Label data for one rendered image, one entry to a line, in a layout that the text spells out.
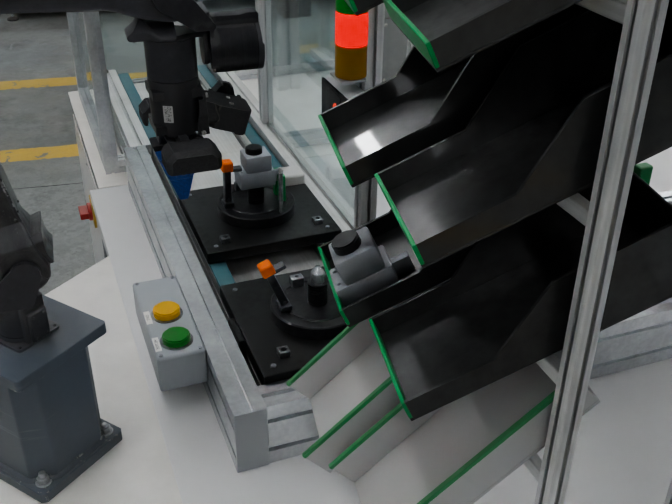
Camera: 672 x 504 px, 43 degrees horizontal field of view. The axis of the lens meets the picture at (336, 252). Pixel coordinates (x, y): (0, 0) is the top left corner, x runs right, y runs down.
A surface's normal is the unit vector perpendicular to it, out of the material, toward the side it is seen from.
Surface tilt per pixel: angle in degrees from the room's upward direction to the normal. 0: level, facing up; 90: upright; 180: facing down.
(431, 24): 25
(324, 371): 90
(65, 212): 0
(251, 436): 90
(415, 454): 45
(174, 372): 90
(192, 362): 90
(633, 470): 0
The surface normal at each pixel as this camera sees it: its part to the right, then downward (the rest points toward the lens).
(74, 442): 0.85, 0.28
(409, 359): -0.40, -0.74
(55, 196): 0.01, -0.86
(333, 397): -0.69, -0.54
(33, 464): 0.23, 0.50
